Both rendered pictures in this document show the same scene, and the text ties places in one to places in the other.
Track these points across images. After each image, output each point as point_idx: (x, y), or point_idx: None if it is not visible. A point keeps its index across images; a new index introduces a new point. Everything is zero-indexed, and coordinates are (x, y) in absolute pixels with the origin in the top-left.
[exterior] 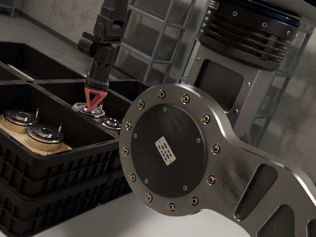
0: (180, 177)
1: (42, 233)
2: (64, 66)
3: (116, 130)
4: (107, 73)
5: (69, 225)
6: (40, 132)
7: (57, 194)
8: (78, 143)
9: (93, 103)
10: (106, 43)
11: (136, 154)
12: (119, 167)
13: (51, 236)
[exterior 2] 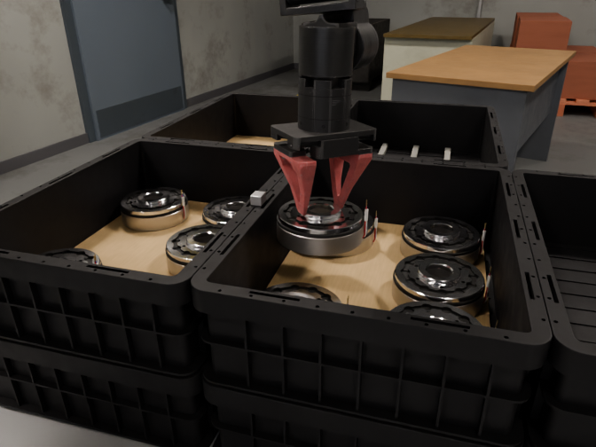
0: None
1: (43, 421)
2: (493, 139)
3: (411, 294)
4: (317, 105)
5: (98, 445)
6: (187, 236)
7: (20, 347)
8: None
9: (341, 199)
10: (298, 13)
11: None
12: (246, 380)
13: (38, 438)
